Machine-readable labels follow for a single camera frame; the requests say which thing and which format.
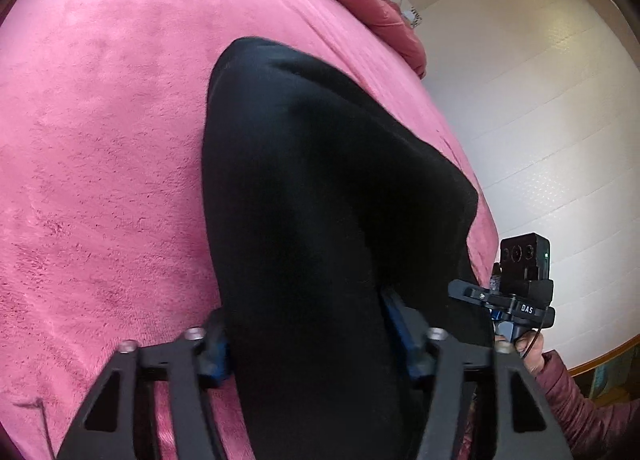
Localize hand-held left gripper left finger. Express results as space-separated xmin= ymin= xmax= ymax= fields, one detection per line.
xmin=57 ymin=308 xmax=233 ymax=460

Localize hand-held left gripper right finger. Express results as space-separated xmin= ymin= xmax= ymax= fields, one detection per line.
xmin=380 ymin=287 xmax=573 ymax=460

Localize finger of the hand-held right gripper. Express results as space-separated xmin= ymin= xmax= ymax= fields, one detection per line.
xmin=447 ymin=280 xmax=512 ymax=312

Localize black pants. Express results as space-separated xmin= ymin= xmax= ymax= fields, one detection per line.
xmin=202 ymin=36 xmax=496 ymax=460

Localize person's right forearm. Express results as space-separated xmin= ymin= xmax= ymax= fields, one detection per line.
xmin=536 ymin=350 xmax=640 ymax=460

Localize person's right hand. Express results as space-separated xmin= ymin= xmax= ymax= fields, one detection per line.
xmin=514 ymin=328 xmax=547 ymax=377

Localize wooden floor trim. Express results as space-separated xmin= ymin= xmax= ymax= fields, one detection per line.
xmin=570 ymin=332 xmax=640 ymax=377

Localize pink fleece blanket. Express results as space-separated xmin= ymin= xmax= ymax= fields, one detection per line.
xmin=0 ymin=0 xmax=501 ymax=460

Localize pink ruffled quilt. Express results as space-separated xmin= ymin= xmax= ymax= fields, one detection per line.
xmin=235 ymin=0 xmax=428 ymax=81

